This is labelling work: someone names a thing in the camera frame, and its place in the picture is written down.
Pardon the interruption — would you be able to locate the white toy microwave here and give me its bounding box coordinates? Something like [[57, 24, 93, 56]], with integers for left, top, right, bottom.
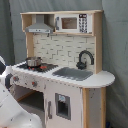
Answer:
[[55, 14, 92, 33]]

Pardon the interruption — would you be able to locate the silver toy pot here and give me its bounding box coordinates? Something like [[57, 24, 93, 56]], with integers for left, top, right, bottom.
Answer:
[[25, 57, 42, 67]]

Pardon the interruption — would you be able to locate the grey range hood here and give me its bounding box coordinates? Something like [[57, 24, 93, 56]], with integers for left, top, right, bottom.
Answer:
[[25, 14, 54, 34]]

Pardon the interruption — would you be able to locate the grey toy sink basin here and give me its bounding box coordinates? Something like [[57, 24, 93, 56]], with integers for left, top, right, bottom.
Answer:
[[52, 67, 92, 81]]

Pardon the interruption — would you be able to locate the white wooden toy kitchen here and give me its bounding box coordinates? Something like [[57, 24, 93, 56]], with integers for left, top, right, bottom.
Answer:
[[10, 10, 115, 128]]

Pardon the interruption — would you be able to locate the black toy stovetop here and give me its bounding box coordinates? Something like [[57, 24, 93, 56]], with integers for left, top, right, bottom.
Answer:
[[20, 63, 56, 72]]

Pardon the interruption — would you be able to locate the red right stove knob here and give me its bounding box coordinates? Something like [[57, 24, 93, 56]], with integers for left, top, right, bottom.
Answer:
[[32, 81, 38, 87]]

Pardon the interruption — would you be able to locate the black toy faucet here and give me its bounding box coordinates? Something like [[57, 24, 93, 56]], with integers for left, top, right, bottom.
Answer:
[[76, 50, 94, 70]]

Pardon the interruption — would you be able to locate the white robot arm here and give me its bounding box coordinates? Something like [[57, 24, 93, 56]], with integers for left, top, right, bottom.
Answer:
[[0, 56, 12, 89]]

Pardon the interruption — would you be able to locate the white fridge door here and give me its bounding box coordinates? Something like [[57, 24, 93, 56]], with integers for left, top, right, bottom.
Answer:
[[44, 81, 82, 128]]

